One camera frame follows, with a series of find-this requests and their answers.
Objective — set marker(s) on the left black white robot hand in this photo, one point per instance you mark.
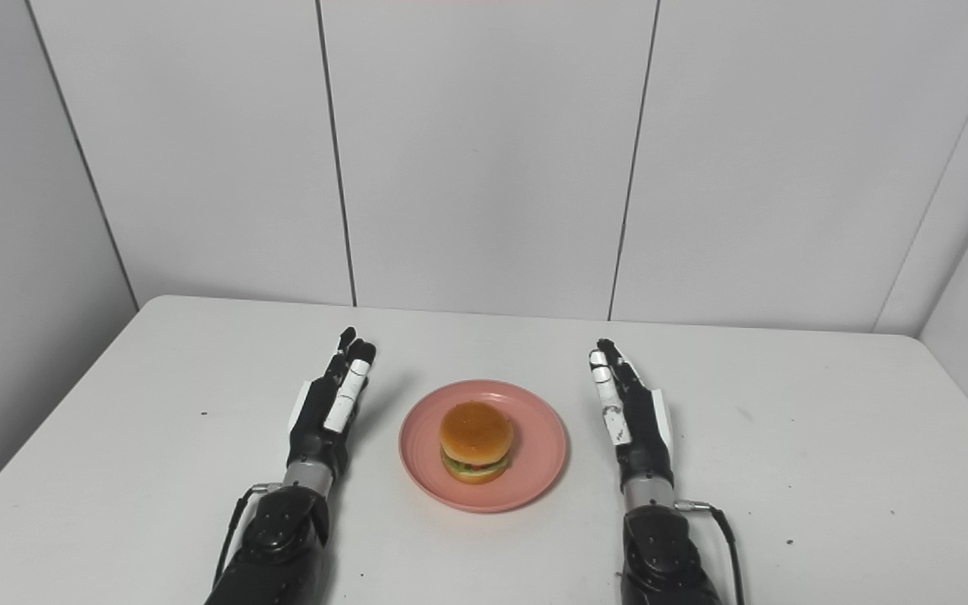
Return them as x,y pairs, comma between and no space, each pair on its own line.
324,416

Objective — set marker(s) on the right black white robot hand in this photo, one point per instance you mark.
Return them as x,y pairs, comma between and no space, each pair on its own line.
639,420

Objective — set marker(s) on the pink round plate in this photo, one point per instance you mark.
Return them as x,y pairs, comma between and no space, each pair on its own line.
534,445

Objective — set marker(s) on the toy hamburger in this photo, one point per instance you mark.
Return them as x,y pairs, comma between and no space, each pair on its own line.
476,437

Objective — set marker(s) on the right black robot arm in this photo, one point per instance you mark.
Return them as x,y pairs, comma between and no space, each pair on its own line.
660,546

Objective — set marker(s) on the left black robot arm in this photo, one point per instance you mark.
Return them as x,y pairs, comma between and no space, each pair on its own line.
278,538

